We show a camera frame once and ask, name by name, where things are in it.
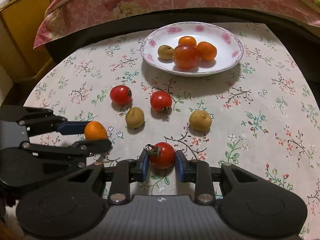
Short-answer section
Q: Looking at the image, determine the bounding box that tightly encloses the wooden yellow cabinet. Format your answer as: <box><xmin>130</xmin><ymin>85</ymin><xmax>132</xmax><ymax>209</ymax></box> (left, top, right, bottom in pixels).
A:
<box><xmin>1</xmin><ymin>0</ymin><xmax>54</xmax><ymax>83</ymax></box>

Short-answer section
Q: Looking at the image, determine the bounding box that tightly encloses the white floral plate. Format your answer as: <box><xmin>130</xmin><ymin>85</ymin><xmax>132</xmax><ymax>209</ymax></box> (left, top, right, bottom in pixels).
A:
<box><xmin>140</xmin><ymin>22</ymin><xmax>244</xmax><ymax>77</ymax></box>

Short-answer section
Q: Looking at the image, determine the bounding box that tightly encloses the brown longan in plate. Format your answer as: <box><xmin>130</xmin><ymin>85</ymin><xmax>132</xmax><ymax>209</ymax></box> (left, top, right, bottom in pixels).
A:
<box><xmin>157</xmin><ymin>45</ymin><xmax>174</xmax><ymax>60</ymax></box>

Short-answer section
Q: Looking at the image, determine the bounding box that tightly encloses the orange kumquat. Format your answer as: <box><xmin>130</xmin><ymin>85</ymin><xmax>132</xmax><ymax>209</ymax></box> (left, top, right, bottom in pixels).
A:
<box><xmin>84</xmin><ymin>121</ymin><xmax>107</xmax><ymax>140</ymax></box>
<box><xmin>196</xmin><ymin>42</ymin><xmax>217</xmax><ymax>61</ymax></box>
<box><xmin>178</xmin><ymin>36</ymin><xmax>197</xmax><ymax>47</ymax></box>

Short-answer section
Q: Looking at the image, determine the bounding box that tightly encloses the black bed frame edge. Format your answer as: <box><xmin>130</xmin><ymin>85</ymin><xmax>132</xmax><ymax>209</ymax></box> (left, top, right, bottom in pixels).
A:
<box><xmin>46</xmin><ymin>8</ymin><xmax>319</xmax><ymax>82</ymax></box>

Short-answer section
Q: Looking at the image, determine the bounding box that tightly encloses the red cherry tomato with stem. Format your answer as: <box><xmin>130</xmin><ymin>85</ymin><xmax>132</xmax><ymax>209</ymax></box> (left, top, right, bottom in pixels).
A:
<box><xmin>144</xmin><ymin>142</ymin><xmax>176</xmax><ymax>169</ymax></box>

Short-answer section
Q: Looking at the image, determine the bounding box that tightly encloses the red cherry tomato oval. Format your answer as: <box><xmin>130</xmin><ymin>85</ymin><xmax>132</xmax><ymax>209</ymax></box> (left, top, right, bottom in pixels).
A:
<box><xmin>110</xmin><ymin>85</ymin><xmax>132</xmax><ymax>106</ymax></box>

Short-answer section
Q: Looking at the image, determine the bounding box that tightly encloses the floral tablecloth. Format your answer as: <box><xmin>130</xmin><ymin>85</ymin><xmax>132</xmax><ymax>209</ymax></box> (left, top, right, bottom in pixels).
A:
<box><xmin>25</xmin><ymin>23</ymin><xmax>319</xmax><ymax>239</ymax></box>

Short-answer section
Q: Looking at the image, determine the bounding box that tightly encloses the large orange-red tomato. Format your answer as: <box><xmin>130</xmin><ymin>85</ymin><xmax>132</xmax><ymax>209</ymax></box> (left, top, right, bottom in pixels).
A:
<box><xmin>174</xmin><ymin>44</ymin><xmax>200</xmax><ymax>70</ymax></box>

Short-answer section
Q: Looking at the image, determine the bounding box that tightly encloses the red cherry tomato round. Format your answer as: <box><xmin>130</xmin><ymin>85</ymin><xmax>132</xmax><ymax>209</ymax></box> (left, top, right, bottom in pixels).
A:
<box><xmin>150</xmin><ymin>91</ymin><xmax>172</xmax><ymax>113</ymax></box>

